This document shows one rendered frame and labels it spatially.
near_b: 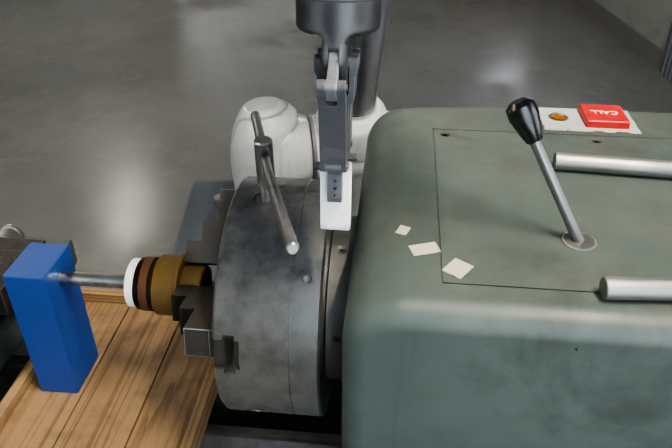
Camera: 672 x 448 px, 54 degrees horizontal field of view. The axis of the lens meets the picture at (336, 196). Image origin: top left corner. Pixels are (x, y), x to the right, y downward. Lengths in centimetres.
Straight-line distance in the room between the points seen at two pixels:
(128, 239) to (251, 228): 223
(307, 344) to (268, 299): 7
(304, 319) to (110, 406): 42
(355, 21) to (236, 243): 32
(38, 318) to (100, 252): 194
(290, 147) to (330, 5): 91
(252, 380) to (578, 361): 37
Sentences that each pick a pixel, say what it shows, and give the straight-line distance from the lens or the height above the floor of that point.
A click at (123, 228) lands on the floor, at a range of 307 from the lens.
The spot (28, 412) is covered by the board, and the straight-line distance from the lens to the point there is 111.
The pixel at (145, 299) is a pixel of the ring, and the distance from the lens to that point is 93.
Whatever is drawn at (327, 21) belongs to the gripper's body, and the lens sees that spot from 56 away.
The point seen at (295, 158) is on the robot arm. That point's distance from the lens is 146.
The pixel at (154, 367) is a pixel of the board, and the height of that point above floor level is 89.
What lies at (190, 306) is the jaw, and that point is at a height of 112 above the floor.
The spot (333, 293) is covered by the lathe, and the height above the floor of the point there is 115.
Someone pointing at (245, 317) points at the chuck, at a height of 116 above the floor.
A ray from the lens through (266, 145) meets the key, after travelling 76.
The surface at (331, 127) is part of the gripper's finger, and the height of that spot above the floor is 142.
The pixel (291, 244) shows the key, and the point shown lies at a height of 134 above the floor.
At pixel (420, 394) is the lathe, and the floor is 115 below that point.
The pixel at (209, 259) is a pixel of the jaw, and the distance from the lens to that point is 92.
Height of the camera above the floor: 167
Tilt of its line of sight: 32 degrees down
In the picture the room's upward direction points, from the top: straight up
